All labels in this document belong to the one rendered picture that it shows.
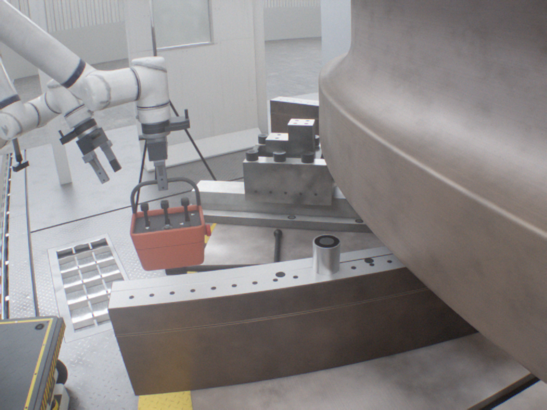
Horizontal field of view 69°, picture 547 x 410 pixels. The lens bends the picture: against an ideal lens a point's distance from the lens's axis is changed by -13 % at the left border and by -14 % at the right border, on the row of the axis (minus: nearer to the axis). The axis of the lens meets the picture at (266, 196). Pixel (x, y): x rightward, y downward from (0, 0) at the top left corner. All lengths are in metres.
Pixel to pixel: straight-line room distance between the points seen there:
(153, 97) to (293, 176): 1.21
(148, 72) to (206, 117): 3.34
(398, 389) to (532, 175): 0.90
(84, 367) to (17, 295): 0.83
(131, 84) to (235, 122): 3.52
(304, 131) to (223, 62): 2.29
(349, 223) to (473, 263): 1.49
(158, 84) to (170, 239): 0.39
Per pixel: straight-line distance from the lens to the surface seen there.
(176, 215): 1.27
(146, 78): 1.12
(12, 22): 1.15
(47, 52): 1.17
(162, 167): 1.21
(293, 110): 3.41
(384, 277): 1.39
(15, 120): 1.37
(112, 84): 1.09
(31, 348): 1.86
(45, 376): 1.72
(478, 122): 1.00
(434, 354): 1.67
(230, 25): 4.43
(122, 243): 3.06
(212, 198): 2.48
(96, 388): 2.07
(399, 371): 1.59
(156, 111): 1.15
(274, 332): 1.39
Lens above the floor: 1.45
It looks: 25 degrees down
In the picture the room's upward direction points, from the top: 3 degrees counter-clockwise
